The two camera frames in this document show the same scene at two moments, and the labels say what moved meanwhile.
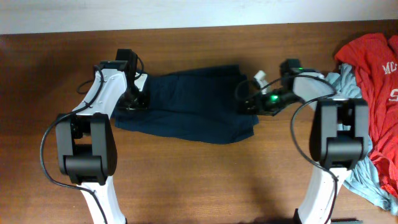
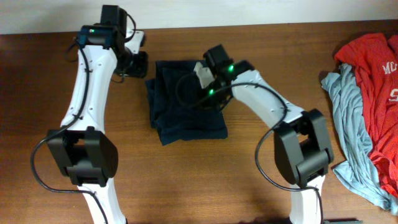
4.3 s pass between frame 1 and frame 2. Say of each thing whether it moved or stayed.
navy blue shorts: moved
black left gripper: moved
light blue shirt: stayed
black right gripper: moved
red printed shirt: stayed
